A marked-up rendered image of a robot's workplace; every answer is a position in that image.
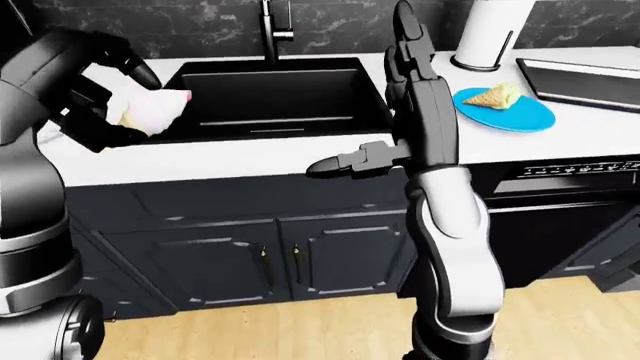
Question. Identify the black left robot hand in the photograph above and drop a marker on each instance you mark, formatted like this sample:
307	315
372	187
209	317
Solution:
95	112

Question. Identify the black kitchen sink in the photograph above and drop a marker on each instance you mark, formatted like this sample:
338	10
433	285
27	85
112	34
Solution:
280	101

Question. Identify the black kitchen faucet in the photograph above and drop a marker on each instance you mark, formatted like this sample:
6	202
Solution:
275	32

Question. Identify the blue round plate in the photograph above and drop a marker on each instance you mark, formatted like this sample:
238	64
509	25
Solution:
510	114

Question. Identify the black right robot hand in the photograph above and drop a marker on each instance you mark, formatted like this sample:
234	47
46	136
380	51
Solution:
425	105

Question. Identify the green ice cream cone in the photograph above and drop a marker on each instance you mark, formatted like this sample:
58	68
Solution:
495	96

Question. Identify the black paper towel holder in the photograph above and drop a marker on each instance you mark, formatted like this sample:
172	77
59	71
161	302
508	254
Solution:
492	62

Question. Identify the white paper towel roll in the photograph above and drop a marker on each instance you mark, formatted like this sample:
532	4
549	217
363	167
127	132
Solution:
487	30

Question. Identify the dark blue cabinet door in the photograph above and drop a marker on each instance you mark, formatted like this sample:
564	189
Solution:
350	255
200	258

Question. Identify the black rectangular tray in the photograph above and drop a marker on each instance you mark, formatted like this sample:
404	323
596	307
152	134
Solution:
585	80

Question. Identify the black dishwasher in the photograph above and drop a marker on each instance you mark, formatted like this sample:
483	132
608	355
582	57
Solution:
560	221

